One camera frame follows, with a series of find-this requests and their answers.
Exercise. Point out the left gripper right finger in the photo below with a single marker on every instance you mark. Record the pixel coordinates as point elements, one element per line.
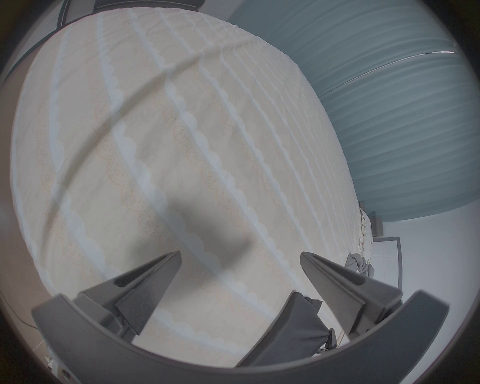
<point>348,296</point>

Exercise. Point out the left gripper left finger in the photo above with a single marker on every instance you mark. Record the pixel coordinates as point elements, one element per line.
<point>142,296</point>

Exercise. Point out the black T-shirt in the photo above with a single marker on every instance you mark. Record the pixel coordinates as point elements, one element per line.
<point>292,333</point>

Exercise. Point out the pile of clothes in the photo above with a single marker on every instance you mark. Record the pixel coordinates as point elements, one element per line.
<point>358,264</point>

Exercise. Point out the bed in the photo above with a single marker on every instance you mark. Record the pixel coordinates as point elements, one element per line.
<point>168,150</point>

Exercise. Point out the white printed pillow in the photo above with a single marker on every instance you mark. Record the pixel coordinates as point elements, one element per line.
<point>366,236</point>

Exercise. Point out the grey bedside table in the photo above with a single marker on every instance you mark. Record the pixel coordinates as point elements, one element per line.
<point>376,225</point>

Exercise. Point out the blue-green curtain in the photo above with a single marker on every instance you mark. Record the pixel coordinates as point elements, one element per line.
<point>405,142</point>
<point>318,37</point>

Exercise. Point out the black chest of drawers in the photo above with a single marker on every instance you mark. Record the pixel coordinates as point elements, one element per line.
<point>150,3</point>

